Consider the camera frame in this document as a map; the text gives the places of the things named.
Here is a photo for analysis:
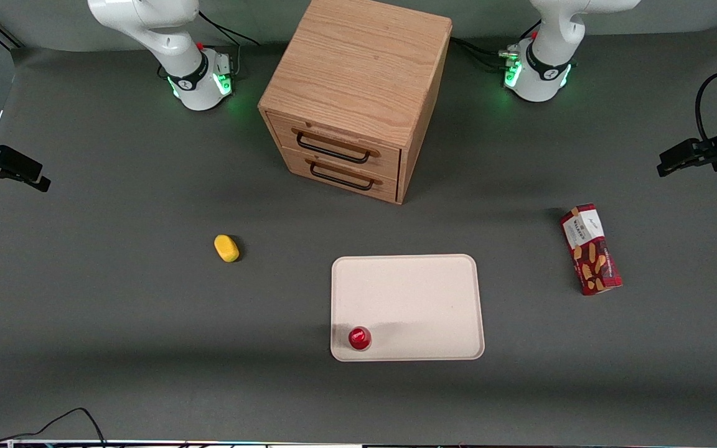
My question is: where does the red cookie box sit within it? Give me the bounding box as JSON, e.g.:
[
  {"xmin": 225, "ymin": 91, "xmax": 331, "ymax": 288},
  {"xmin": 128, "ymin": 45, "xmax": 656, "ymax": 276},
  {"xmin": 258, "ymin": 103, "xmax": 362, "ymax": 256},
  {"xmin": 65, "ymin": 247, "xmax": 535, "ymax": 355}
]
[{"xmin": 560, "ymin": 203, "xmax": 624, "ymax": 296}]

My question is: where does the beige rectangular tray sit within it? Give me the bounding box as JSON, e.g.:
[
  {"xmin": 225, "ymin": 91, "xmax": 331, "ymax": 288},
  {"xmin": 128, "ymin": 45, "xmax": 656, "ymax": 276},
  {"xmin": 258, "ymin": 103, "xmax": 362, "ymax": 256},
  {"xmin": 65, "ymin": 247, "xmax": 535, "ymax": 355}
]
[{"xmin": 330, "ymin": 254, "xmax": 485, "ymax": 362}]

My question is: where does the yellow oval sponge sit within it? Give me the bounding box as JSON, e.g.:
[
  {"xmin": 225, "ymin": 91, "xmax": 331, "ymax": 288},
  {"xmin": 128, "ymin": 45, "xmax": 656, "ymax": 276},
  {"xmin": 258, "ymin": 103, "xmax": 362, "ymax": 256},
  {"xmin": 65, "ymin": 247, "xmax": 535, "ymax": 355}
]
[{"xmin": 214, "ymin": 234, "xmax": 241, "ymax": 263}]

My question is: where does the wooden drawer front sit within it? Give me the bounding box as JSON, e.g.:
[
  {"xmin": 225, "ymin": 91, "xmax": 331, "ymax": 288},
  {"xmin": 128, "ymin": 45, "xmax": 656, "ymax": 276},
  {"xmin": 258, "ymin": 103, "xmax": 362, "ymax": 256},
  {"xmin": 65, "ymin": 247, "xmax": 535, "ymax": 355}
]
[
  {"xmin": 266, "ymin": 112, "xmax": 402, "ymax": 178},
  {"xmin": 281, "ymin": 147, "xmax": 399, "ymax": 203}
]

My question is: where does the wooden two-drawer cabinet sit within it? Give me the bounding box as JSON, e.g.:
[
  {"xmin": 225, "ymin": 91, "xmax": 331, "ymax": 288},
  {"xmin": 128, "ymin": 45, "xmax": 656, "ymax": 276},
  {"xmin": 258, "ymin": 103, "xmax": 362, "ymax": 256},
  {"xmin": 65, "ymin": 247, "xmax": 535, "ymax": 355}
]
[{"xmin": 258, "ymin": 0, "xmax": 453, "ymax": 205}]

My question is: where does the black arm base cable bundle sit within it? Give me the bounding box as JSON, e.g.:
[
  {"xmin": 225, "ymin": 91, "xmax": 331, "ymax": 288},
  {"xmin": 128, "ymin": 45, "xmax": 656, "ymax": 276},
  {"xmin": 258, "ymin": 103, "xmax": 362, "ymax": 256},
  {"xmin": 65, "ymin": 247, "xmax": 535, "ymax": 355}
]
[{"xmin": 450, "ymin": 36, "xmax": 515, "ymax": 70}]

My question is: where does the black thin loose cable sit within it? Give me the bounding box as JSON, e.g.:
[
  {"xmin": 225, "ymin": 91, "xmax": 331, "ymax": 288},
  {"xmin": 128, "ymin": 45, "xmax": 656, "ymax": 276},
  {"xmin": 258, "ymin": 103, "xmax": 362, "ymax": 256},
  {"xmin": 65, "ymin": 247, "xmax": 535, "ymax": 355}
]
[{"xmin": 0, "ymin": 408, "xmax": 108, "ymax": 448}]

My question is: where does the black drawer handle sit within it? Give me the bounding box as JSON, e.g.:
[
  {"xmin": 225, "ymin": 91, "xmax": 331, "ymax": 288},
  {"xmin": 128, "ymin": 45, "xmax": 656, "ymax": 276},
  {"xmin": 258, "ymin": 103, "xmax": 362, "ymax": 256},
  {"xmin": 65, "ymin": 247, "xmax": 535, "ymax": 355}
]
[
  {"xmin": 309, "ymin": 160, "xmax": 375, "ymax": 192},
  {"xmin": 296, "ymin": 131, "xmax": 373, "ymax": 165}
]

